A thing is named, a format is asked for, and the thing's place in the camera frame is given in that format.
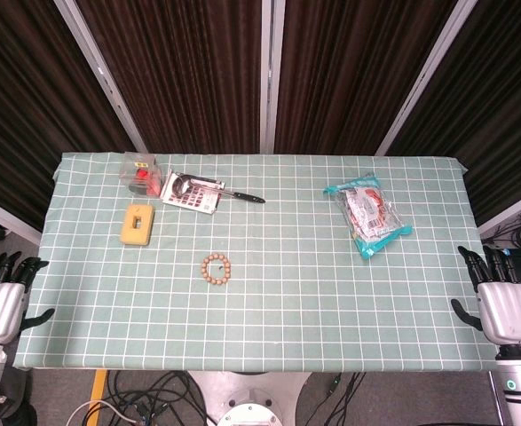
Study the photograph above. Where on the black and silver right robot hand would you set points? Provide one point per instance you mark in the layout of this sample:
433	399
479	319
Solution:
506	310

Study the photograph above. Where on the metal table leg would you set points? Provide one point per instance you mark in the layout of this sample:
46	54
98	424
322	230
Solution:
496	399

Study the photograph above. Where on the yellow floor strip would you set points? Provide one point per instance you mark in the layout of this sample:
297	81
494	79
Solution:
99	386

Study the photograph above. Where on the yellow block with rectangular hole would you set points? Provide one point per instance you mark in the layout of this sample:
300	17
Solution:
129	233

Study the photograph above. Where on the teal snack bag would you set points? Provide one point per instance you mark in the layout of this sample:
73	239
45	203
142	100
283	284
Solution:
368	213

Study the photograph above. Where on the clear plastic box, red contents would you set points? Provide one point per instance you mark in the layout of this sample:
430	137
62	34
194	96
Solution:
141	175

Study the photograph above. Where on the green checked tablecloth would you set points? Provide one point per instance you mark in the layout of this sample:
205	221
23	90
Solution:
286	288

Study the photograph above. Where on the red white calculator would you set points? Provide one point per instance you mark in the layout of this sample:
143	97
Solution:
193	202

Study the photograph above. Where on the low aluminium partition rail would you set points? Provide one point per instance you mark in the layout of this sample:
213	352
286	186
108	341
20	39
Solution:
513	208
7	217

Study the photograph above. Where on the slanted aluminium partition post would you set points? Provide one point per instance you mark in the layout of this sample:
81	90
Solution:
424	75
104	80

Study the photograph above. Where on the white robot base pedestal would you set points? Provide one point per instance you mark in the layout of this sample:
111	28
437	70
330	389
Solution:
247	395

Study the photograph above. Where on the upright aluminium partition post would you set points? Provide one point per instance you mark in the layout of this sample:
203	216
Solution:
270	75

